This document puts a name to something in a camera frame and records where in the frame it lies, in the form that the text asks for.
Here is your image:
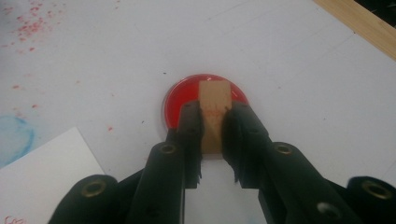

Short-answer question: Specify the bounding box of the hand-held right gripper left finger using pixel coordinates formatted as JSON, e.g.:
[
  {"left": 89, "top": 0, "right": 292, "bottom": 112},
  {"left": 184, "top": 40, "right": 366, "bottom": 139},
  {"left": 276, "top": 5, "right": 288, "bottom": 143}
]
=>
[{"left": 126, "top": 100, "right": 205, "bottom": 224}]

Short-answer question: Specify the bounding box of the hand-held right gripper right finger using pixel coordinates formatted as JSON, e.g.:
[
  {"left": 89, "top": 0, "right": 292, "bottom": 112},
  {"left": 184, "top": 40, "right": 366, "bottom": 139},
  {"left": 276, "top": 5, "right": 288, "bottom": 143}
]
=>
[{"left": 221, "top": 102, "right": 357, "bottom": 224}]

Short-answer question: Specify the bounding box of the round red ink dish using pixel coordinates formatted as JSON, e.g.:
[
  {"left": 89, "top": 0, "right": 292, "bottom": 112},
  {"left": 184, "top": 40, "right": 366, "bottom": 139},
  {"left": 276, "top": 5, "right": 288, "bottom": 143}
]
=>
[{"left": 163, "top": 73, "right": 250, "bottom": 133}]

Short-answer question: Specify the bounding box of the small wooden stamp block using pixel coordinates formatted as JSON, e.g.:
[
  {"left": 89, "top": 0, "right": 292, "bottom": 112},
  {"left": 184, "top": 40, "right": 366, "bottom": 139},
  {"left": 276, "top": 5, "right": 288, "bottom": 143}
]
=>
[{"left": 198, "top": 79, "right": 233, "bottom": 161}]

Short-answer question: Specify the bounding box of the white paper sheet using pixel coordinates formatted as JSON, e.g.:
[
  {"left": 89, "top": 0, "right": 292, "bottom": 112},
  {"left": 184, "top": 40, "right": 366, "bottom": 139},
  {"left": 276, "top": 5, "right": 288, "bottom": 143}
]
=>
[{"left": 0, "top": 126, "right": 106, "bottom": 224}]

